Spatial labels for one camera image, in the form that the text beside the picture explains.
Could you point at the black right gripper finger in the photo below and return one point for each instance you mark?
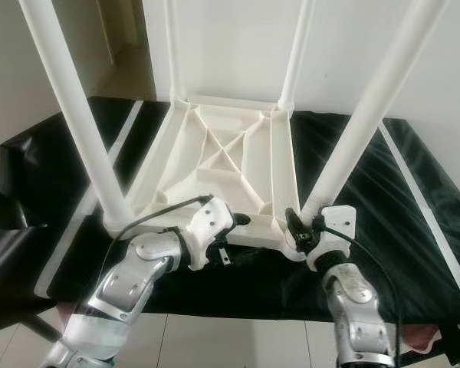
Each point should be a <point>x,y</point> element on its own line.
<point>295,227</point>

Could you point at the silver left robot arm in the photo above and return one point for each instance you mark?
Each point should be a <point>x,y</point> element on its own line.
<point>134,280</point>

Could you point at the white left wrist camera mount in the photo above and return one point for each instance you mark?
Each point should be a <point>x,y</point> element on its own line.
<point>211,226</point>

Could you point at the white plastic table top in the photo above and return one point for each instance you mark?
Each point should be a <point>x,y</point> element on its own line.
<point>215,184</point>

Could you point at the pink fabric item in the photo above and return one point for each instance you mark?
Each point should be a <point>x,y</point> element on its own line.
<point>422,337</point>

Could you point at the black table cloth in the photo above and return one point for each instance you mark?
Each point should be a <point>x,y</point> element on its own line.
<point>406,268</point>

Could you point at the white plastic table leg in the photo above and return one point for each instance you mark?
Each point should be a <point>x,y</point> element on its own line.
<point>368,115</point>
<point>77,115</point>
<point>297,54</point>
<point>173,46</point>

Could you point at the pink rounded object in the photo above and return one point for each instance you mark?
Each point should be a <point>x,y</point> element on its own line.
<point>70,320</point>

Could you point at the black table frame leg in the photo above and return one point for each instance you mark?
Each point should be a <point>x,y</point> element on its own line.
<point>44,328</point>

